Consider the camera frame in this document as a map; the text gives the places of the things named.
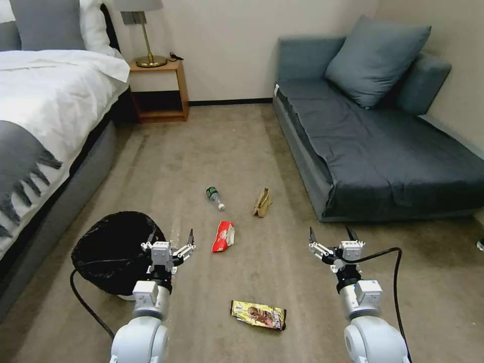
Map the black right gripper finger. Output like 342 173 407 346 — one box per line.
345 225 366 248
308 226 335 263

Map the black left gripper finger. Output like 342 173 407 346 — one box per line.
170 228 198 266
141 226 157 252

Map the black bagged trash bin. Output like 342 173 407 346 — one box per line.
71 211 167 301

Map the red snack wrapper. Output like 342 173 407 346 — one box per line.
210 220 237 254

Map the clear bottle with green label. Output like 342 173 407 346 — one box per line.
205 186 226 212

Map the crumpled brown paper bag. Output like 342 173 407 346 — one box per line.
252 187 274 218

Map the blue-grey sofa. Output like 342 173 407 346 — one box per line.
272 35 484 223

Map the gold chocolate bar wrapper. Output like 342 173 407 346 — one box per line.
229 299 287 332

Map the wooden nightstand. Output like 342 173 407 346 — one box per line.
128 58 190 125

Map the grey fringed throw blanket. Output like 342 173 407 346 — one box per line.
0 120 64 239

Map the black baseboard strip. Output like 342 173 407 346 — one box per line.
188 99 275 107

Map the blue-grey bolster cushion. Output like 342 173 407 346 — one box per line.
393 52 453 116

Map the blue-grey square cushion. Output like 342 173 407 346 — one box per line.
324 14 433 110

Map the white bed duvet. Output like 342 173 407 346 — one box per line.
0 49 131 258

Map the brass table lamp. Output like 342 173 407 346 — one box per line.
113 0 168 69

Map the dark bed headboard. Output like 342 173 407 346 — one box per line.
99 3 123 53

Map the white bed pillow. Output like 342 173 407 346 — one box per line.
78 0 126 59

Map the grey bed pillow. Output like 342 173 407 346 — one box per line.
9 0 87 52

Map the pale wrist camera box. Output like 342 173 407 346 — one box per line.
151 241 171 268
338 240 365 262

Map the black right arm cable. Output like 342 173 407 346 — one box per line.
357 247 412 358

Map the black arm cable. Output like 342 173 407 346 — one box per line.
69 258 115 339
357 247 412 358

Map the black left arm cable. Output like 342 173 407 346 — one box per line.
69 258 115 339

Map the grey upholstered bed frame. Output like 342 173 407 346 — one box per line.
0 87 131 322

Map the grey wall switch panel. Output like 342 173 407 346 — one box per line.
120 11 147 26

